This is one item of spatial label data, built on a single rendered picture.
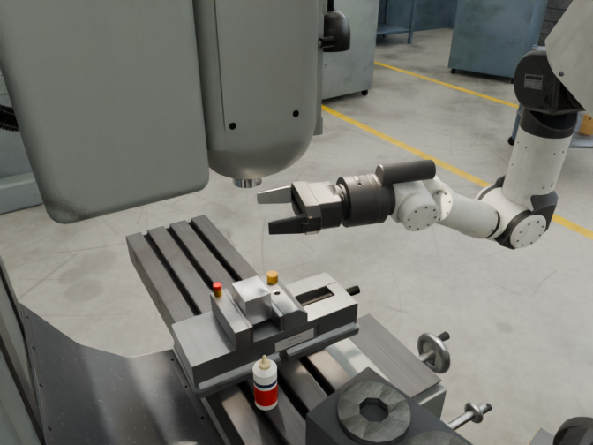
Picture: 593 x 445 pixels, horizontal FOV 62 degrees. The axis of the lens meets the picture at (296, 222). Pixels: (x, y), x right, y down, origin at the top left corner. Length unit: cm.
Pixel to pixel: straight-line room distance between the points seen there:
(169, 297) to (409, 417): 66
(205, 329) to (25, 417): 38
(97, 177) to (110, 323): 202
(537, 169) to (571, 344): 171
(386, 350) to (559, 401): 118
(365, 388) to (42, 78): 51
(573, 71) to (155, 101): 54
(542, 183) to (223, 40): 65
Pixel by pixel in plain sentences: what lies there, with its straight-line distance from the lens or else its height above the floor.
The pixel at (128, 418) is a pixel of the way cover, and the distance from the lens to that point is 95.
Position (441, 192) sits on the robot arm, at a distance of 95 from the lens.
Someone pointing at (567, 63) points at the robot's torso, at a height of 147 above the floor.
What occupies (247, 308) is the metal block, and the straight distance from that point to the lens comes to 90.
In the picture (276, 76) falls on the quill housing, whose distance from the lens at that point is 64.
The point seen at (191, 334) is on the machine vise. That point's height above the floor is 99.
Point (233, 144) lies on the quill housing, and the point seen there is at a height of 139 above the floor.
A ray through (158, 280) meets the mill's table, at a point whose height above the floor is 92.
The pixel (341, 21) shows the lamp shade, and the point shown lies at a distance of 88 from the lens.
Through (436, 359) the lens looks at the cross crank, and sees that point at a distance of 145.
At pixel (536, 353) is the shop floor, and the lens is 251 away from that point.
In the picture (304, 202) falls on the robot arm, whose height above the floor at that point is 125.
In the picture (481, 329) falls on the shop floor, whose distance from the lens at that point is 253.
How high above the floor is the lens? 162
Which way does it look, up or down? 31 degrees down
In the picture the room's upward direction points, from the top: straight up
